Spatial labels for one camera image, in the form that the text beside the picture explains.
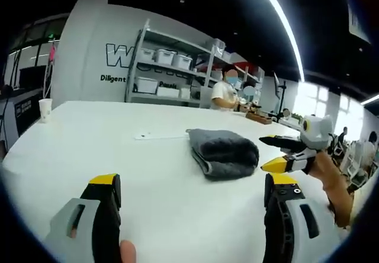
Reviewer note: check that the white paper cup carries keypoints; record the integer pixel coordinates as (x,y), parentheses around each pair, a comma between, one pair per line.
(45,110)

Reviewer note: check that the person's left hand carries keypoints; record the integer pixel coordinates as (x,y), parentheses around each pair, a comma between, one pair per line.
(128,252)

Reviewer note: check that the white flat strip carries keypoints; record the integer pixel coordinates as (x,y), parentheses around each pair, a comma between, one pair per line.
(161,136)

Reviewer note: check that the hanging ceiling sign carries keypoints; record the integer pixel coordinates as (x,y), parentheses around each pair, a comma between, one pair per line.
(358,23)

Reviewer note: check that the black cabinet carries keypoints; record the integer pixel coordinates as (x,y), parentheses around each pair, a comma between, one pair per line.
(20,112)

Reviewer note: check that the grey towel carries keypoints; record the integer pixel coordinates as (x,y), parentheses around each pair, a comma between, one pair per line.
(225,153)

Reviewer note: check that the brown wooden tray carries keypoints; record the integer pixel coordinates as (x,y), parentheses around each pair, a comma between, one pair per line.
(259,118)

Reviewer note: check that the white office chair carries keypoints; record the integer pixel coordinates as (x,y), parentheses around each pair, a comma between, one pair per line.
(353,162)

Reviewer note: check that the pink flag on pole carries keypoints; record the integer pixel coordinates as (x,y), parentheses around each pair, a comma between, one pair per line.
(52,52)

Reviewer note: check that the black monitor stand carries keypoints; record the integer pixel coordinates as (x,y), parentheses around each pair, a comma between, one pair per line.
(280,97)

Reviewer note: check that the white storage box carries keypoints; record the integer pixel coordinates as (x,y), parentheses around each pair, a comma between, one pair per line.
(146,54)
(163,56)
(181,62)
(168,92)
(146,85)

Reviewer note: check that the grey metal shelf rack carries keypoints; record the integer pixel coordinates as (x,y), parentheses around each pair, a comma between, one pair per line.
(139,67)

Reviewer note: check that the long ceiling light strip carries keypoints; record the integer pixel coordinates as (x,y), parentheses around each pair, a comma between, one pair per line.
(285,23)

